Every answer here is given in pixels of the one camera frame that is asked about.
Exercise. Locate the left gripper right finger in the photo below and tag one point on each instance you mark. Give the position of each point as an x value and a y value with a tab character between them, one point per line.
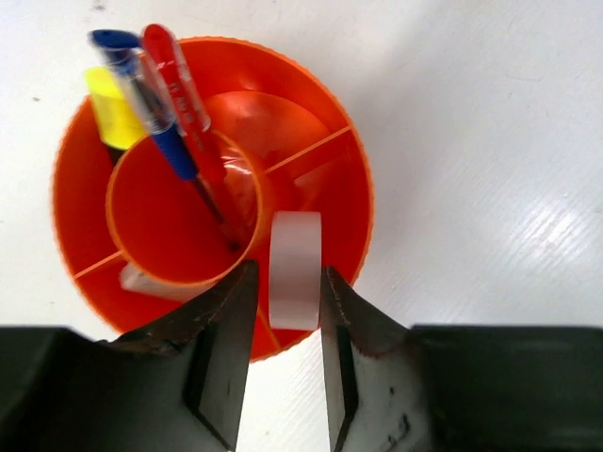
368	374

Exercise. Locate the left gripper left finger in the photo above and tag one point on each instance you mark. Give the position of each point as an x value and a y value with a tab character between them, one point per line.
219	326

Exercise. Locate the beige eraser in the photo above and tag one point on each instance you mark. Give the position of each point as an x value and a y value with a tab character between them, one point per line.
134	280

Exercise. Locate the clear tape roll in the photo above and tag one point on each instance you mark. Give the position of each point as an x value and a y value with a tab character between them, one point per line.
295	262

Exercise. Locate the red pen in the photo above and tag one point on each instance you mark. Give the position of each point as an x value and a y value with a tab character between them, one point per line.
169	68

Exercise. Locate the yellow highlighter marker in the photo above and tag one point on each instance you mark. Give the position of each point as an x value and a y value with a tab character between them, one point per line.
118	125

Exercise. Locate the blue pen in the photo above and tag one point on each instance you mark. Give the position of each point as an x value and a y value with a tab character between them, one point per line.
119	50

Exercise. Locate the orange round compartment organizer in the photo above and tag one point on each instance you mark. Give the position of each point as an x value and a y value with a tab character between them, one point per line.
220	151

